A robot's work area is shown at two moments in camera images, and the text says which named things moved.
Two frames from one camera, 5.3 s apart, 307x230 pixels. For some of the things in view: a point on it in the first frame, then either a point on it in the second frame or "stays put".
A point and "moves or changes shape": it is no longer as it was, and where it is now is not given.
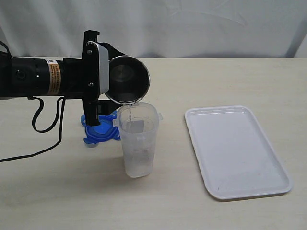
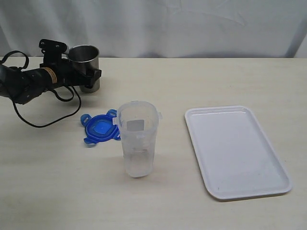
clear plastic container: x=138 y=122 stays put
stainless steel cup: x=129 y=80 moves or changes shape
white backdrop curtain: x=157 y=28 stays put
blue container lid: x=107 y=129 stays put
